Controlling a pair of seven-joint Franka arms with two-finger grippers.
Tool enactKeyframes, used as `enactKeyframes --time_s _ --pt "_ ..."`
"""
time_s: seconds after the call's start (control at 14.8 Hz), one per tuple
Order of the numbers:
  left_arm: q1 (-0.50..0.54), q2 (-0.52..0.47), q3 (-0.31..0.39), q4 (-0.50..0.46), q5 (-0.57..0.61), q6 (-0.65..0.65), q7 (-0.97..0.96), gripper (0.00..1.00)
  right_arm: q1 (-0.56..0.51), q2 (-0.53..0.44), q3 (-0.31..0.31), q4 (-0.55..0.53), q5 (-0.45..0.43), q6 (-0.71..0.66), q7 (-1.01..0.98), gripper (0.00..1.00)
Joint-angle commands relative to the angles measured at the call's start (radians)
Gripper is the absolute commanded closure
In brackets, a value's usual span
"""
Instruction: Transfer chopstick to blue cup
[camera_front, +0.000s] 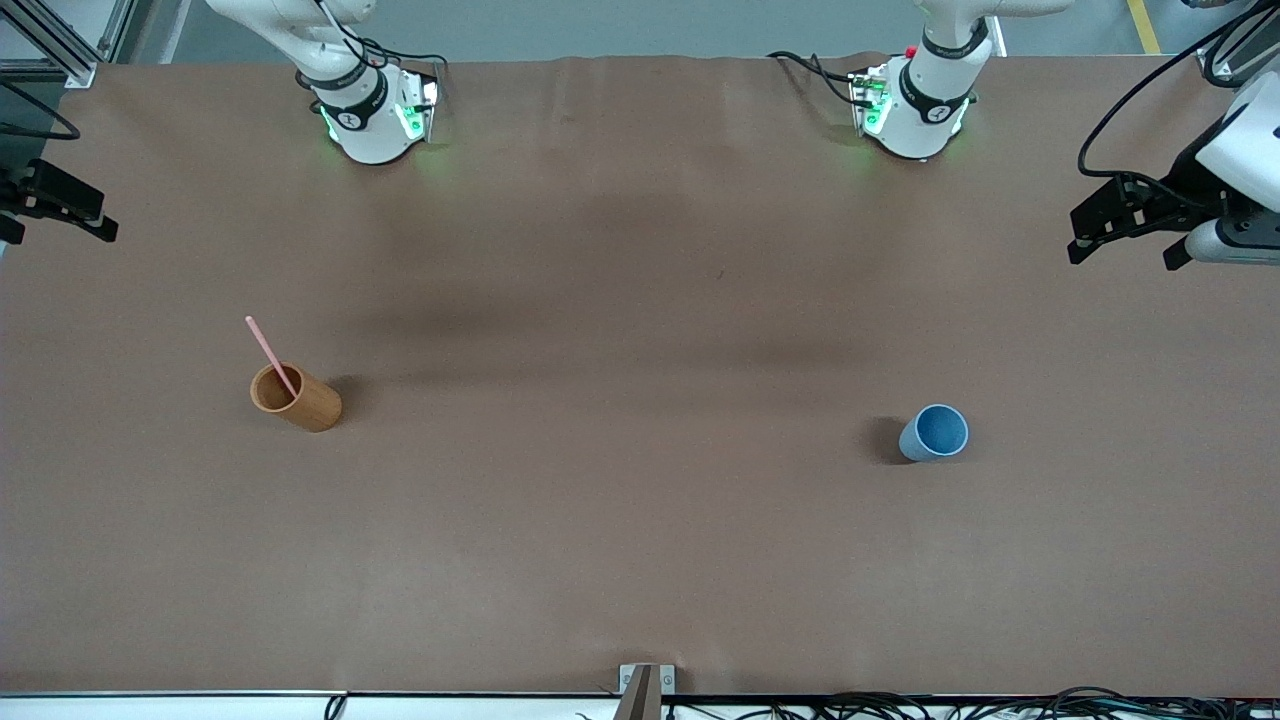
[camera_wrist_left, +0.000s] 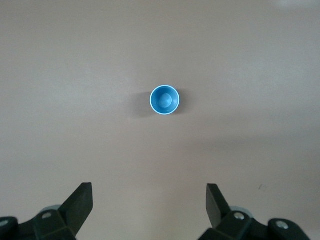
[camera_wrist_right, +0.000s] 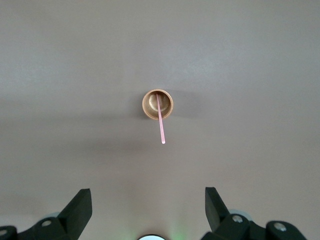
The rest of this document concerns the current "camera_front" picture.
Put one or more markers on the aluminium frame profile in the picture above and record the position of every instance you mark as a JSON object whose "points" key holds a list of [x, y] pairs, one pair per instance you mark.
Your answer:
{"points": [[70, 55], [1206, 63]]}

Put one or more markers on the table cover sheet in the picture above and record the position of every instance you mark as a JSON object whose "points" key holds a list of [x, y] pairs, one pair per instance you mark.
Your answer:
{"points": [[600, 500]]}

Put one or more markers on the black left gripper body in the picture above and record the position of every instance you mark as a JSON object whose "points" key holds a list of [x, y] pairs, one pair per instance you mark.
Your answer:
{"points": [[1183, 186]]}

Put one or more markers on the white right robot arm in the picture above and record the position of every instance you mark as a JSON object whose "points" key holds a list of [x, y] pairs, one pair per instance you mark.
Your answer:
{"points": [[365, 125]]}

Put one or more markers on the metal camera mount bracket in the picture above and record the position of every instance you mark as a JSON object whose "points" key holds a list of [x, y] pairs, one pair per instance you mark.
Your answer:
{"points": [[645, 685]]}

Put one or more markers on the blue cup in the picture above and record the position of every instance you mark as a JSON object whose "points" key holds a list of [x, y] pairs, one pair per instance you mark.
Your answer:
{"points": [[940, 432]]}

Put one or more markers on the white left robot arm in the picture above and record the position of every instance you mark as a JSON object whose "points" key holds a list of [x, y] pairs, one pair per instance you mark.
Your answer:
{"points": [[920, 110]]}

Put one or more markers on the pink chopstick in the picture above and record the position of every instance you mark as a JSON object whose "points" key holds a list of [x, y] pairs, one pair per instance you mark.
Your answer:
{"points": [[268, 350]]}

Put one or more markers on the brown wooden cup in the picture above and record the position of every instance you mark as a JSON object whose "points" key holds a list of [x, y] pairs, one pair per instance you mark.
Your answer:
{"points": [[315, 408]]}

